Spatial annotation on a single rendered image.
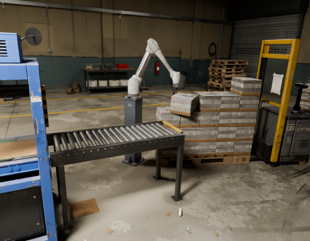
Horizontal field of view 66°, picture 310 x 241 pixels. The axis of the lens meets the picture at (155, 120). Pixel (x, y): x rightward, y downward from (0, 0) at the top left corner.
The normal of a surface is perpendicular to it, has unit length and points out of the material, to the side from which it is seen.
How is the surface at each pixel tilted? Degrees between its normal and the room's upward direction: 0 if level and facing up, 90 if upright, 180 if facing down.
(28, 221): 90
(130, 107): 90
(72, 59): 90
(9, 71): 90
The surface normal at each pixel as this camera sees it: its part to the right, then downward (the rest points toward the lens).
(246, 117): 0.16, 0.29
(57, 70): 0.44, 0.27
